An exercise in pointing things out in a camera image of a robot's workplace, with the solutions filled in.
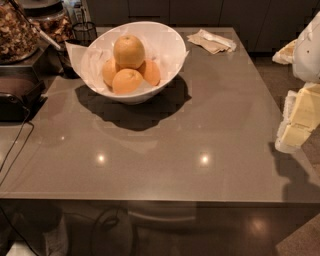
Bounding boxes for folded paper napkins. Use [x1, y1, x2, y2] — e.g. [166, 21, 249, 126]
[187, 29, 237, 54]

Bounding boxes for white scoop handle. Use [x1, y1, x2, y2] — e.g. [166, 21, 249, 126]
[32, 25, 62, 51]

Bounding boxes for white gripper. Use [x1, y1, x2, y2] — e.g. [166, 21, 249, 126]
[272, 12, 320, 154]

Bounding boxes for orange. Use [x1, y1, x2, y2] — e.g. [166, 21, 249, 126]
[113, 34, 145, 69]
[112, 69, 143, 94]
[138, 59, 160, 86]
[102, 58, 121, 87]

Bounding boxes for glass jar of snacks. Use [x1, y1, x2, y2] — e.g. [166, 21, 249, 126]
[0, 0, 39, 64]

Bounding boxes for black cable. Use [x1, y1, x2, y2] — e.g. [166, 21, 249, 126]
[0, 99, 36, 188]

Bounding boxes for black appliance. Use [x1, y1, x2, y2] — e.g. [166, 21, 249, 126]
[0, 68, 46, 122]

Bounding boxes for black wire basket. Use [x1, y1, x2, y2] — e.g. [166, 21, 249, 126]
[72, 22, 97, 46]

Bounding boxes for white paper bowl liner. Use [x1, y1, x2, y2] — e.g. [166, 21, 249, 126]
[65, 24, 190, 96]

